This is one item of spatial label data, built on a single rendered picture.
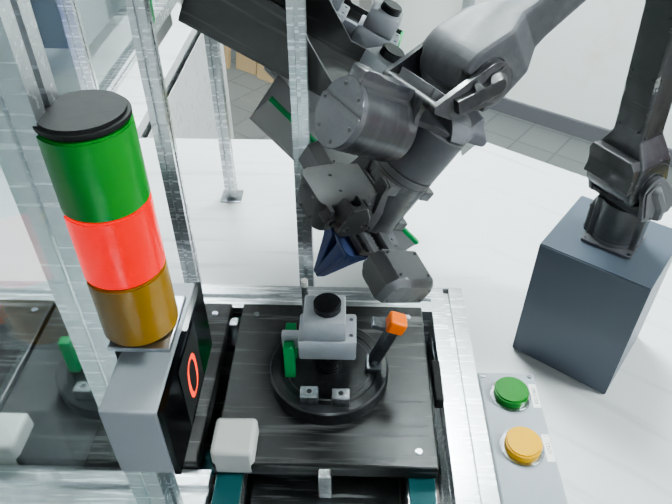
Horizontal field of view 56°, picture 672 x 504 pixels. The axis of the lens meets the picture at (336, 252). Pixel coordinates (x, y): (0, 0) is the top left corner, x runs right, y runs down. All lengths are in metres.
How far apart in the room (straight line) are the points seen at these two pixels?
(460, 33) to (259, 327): 0.46
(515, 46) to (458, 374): 0.42
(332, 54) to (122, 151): 0.56
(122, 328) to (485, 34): 0.35
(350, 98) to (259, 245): 0.67
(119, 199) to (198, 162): 1.02
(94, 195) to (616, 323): 0.68
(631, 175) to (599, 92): 2.54
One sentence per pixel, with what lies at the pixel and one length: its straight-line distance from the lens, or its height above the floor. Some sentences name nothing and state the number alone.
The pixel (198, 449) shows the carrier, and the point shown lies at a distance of 0.72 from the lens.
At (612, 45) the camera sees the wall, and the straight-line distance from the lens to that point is 3.21.
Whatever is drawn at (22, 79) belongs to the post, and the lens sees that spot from 0.34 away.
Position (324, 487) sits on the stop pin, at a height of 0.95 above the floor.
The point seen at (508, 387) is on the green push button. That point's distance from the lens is 0.78.
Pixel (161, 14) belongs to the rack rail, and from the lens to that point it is 0.81.
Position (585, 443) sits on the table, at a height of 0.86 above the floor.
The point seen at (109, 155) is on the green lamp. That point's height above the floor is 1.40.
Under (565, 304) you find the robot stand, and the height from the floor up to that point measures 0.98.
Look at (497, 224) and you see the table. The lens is 1.20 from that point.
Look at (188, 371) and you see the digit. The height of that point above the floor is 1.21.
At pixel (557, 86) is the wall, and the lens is 3.36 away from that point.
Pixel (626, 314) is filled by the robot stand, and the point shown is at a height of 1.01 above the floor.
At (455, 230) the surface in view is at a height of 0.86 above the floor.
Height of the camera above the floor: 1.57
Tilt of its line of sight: 40 degrees down
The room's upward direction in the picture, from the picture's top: straight up
